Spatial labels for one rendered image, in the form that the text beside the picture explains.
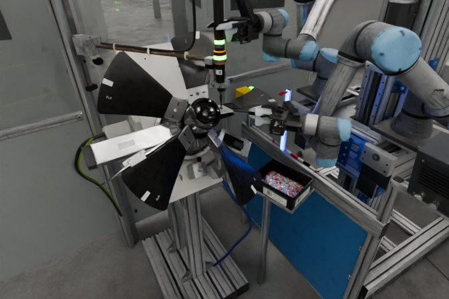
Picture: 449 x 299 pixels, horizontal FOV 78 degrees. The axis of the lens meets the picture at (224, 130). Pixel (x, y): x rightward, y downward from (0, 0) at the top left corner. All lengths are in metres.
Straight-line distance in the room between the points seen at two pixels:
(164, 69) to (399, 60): 0.90
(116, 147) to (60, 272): 1.33
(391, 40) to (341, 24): 4.21
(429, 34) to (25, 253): 2.43
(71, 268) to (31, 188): 0.64
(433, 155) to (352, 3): 4.38
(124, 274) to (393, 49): 1.86
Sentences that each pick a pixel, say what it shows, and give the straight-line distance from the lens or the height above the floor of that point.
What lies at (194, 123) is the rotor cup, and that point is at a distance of 0.95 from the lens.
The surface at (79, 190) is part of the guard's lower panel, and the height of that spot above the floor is 0.51.
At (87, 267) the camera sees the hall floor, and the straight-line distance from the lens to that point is 2.19.
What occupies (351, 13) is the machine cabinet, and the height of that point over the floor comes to 0.94.
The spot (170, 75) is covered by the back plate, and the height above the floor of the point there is 1.24.
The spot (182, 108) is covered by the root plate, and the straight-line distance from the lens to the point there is 1.02.
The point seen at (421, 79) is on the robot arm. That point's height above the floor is 1.36.
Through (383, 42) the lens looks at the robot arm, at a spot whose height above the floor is 1.48.
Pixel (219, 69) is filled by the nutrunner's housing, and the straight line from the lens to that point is 0.99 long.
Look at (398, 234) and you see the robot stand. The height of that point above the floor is 0.21.
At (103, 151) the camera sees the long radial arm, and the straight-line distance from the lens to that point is 1.06.
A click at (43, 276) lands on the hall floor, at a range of 2.28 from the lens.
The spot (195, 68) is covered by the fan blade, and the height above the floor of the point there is 1.33.
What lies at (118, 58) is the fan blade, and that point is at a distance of 1.00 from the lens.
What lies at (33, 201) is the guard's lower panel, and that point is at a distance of 1.94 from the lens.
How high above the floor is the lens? 1.68
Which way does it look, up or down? 31 degrees down
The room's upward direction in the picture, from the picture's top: 1 degrees counter-clockwise
